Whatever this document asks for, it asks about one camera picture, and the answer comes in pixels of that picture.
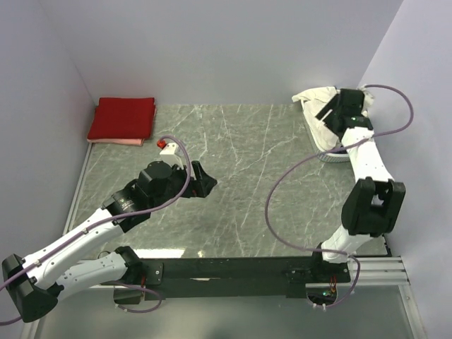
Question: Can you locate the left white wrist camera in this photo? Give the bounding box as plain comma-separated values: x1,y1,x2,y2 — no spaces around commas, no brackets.
157,139,184,167

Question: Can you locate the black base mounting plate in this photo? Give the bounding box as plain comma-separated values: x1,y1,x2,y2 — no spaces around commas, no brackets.
119,254,351,299

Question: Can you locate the folded pink t shirt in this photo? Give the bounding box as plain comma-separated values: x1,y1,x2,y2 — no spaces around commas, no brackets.
87,105,155,146

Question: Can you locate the white plastic laundry basket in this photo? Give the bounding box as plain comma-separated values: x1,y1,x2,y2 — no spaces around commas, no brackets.
304,119,350,163

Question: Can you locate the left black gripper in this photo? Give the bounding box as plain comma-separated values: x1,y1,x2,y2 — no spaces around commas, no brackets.
150,160,216,210

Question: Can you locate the folded red t shirt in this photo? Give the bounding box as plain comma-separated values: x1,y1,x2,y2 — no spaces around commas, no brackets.
87,97,155,142

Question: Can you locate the aluminium extrusion rail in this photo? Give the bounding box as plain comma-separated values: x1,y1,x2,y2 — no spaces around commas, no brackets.
357,257,410,286

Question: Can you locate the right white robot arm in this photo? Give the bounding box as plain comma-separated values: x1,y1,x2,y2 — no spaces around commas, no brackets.
310,88,406,282

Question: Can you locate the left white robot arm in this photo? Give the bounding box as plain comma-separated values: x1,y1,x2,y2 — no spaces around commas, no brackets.
1,161,218,323

